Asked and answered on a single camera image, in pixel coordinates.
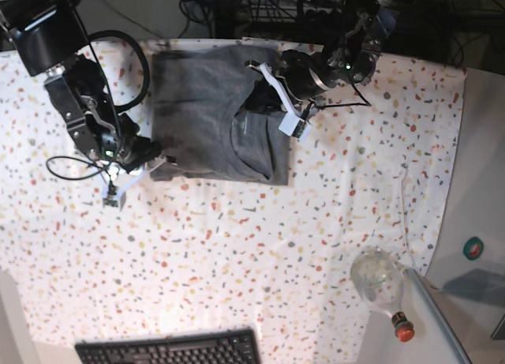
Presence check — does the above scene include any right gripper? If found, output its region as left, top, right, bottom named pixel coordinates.
left=117, top=114, right=162, bottom=173

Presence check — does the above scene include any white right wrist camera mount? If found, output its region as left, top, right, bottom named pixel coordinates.
left=100, top=154, right=178, bottom=212

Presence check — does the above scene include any grey t-shirt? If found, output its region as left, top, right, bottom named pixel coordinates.
left=151, top=46, right=290, bottom=186

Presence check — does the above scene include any green tape roll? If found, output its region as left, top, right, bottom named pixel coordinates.
left=462, top=237, right=484, bottom=261

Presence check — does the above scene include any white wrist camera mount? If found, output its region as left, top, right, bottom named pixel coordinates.
left=100, top=154, right=178, bottom=212
left=245, top=60, right=317, bottom=141

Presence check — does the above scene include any terrazzo patterned tablecloth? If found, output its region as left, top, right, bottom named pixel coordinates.
left=1, top=51, right=466, bottom=363

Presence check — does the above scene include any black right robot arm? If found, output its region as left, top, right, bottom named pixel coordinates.
left=1, top=0, right=161, bottom=172

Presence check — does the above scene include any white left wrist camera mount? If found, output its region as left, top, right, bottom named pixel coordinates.
left=245, top=60, right=317, bottom=141

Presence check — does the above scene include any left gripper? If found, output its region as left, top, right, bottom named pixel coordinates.
left=245, top=50, right=328, bottom=114

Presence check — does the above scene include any clear glass bottle red cap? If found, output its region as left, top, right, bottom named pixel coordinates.
left=350, top=247, right=415, bottom=343

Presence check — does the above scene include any black computer keyboard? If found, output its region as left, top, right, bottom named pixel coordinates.
left=74, top=329, right=261, bottom=364

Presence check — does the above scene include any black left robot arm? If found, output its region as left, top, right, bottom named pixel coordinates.
left=274, top=0, right=416, bottom=103

